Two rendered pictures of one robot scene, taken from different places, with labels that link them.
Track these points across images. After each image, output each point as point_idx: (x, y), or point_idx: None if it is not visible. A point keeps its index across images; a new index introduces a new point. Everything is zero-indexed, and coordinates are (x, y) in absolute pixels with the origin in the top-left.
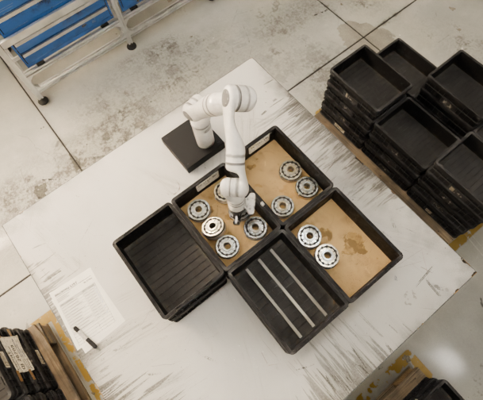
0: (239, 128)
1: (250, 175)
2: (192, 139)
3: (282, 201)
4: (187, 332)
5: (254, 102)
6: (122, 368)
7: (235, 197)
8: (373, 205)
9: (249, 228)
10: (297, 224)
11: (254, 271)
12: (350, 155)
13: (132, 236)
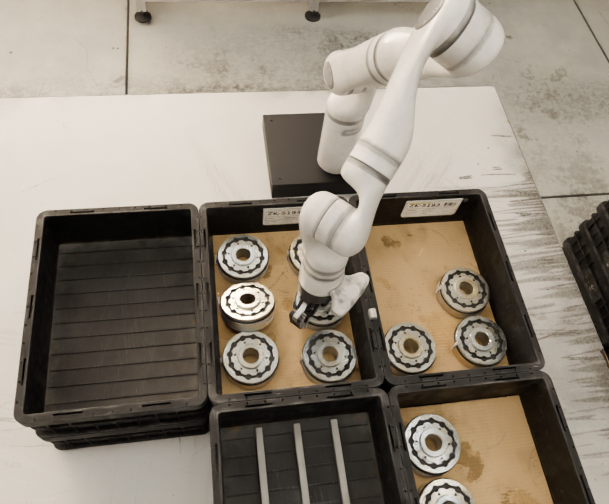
0: (405, 178)
1: (379, 256)
2: (314, 145)
3: (414, 339)
4: (62, 485)
5: (488, 55)
6: None
7: (325, 252)
8: (595, 465)
9: (315, 350)
10: (419, 401)
11: (271, 444)
12: (592, 341)
13: (89, 227)
